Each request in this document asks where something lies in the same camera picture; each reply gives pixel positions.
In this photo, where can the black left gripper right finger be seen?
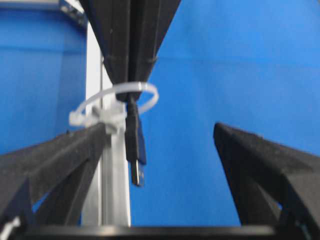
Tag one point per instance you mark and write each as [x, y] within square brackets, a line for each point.
[270, 183]

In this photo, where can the white zip tie loop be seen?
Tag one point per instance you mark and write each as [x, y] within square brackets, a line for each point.
[113, 116]

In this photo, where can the aluminium extrusion frame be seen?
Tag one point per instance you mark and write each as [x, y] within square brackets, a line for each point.
[108, 198]

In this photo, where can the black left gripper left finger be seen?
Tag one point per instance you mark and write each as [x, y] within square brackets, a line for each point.
[47, 184]

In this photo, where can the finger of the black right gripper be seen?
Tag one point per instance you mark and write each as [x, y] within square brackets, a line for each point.
[110, 21]
[149, 23]

